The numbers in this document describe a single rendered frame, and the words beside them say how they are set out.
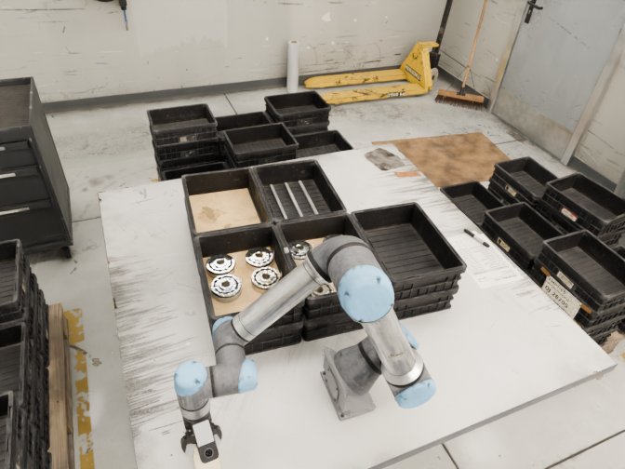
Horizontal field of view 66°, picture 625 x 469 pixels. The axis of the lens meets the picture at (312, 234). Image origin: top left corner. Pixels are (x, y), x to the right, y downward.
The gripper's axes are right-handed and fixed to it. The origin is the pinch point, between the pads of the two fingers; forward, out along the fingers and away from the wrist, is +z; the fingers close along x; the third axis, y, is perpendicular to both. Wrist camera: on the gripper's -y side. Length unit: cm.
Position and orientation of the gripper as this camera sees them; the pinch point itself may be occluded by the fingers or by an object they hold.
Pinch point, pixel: (204, 452)
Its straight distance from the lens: 147.8
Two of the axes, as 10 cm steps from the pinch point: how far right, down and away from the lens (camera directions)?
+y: -3.9, -6.1, 6.9
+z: -0.6, 7.6, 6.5
